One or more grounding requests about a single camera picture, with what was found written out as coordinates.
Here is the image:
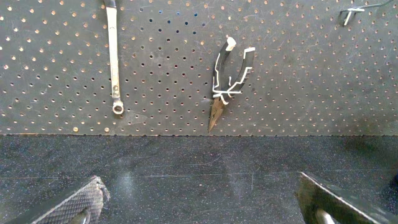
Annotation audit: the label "wrench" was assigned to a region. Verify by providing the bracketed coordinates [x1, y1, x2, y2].
[103, 0, 125, 115]

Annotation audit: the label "metal hook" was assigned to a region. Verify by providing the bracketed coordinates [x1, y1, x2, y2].
[340, 0, 395, 27]

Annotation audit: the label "black and white pliers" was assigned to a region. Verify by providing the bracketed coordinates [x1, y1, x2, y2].
[207, 36, 256, 134]

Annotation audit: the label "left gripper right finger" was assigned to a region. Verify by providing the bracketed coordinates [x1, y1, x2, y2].
[295, 171, 398, 224]

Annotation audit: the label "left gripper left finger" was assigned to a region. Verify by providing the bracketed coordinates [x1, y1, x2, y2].
[6, 175, 111, 224]

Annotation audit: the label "black pegboard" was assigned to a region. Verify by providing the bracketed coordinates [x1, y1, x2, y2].
[0, 0, 398, 137]

